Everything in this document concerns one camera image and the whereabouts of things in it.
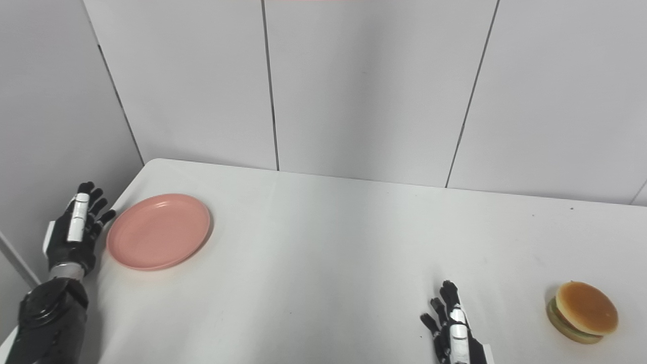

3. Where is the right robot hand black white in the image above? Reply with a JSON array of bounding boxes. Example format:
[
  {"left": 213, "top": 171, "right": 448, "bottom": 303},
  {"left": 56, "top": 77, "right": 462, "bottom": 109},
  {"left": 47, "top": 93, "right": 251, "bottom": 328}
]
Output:
[{"left": 420, "top": 281, "right": 495, "bottom": 364}]

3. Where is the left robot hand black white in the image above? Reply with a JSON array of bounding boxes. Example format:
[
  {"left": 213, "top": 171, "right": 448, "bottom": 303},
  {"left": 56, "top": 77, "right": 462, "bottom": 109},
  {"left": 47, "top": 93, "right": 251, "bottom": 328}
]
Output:
[{"left": 42, "top": 181, "right": 117, "bottom": 276}]

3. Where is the pink round plate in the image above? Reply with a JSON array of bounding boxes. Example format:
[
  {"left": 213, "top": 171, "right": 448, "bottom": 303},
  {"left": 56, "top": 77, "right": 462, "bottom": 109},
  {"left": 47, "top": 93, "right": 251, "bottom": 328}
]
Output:
[{"left": 106, "top": 194, "right": 211, "bottom": 271}]

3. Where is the toy hamburger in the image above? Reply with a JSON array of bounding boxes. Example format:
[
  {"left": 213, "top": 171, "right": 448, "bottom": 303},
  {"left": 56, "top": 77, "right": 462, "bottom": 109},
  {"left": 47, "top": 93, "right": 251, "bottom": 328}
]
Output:
[{"left": 545, "top": 281, "right": 619, "bottom": 345}]

